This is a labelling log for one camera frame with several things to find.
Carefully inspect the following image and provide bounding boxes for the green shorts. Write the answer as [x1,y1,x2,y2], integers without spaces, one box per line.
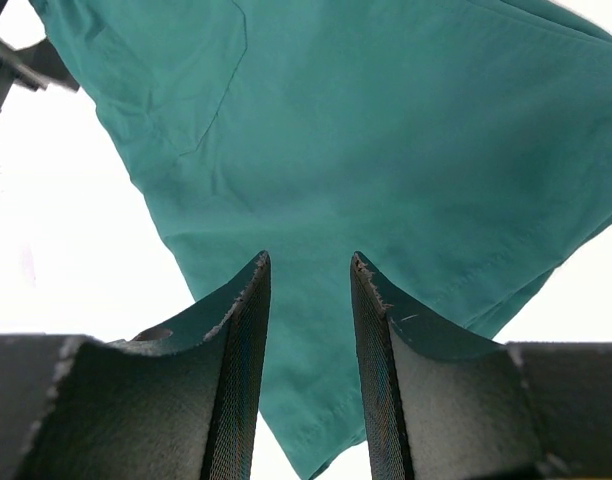
[34,1,612,479]

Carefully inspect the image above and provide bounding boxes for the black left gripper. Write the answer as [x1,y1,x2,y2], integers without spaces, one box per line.
[0,32,81,141]

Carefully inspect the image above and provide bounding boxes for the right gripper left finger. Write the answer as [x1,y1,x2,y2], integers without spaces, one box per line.
[0,252,271,479]

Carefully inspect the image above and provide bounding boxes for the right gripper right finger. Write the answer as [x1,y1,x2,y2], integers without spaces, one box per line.
[350,253,612,479]

